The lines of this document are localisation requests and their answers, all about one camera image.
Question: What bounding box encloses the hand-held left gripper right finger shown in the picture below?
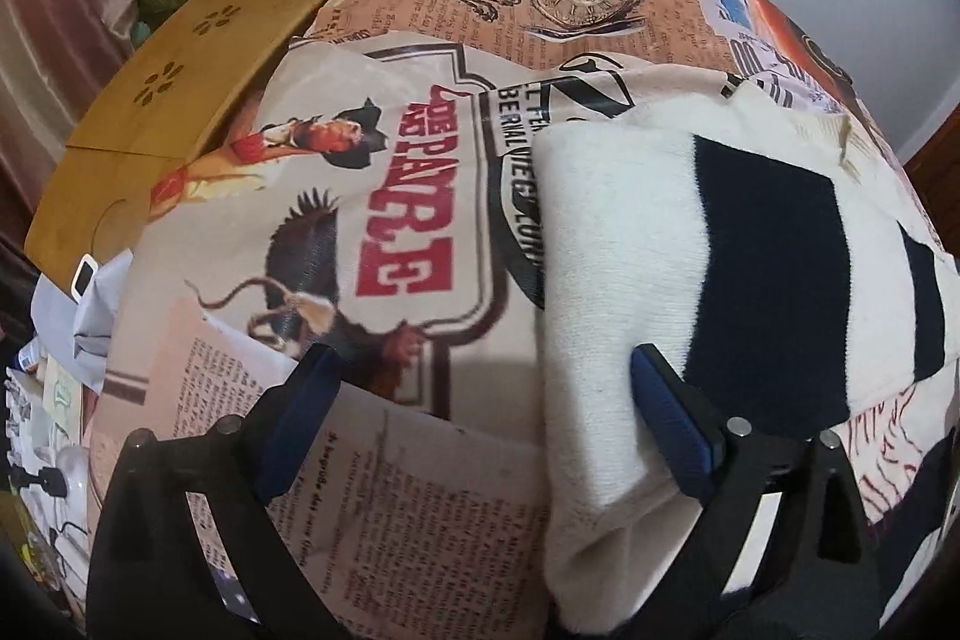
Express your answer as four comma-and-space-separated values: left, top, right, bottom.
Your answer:
630, 344, 883, 640

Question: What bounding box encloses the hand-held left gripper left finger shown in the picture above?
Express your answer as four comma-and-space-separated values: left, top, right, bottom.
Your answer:
86, 344, 346, 640

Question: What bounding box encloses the white sweater with dark stripes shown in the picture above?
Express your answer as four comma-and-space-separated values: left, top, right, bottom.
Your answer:
534, 104, 960, 620

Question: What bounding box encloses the pale grey cloth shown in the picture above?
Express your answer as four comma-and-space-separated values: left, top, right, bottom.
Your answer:
30, 248, 137, 395

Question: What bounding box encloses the small white device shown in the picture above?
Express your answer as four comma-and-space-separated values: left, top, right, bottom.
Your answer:
69, 254, 101, 304

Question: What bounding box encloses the printed blanket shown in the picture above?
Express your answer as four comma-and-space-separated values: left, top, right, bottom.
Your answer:
86, 0, 960, 640

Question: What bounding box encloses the wooden folding table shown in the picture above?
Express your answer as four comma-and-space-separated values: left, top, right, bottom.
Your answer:
22, 0, 347, 281

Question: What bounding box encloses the brown wooden furniture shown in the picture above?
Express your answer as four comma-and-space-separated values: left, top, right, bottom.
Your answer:
904, 98, 960, 202

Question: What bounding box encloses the pink curtain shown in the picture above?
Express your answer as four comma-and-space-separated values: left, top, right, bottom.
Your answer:
0, 0, 142, 236

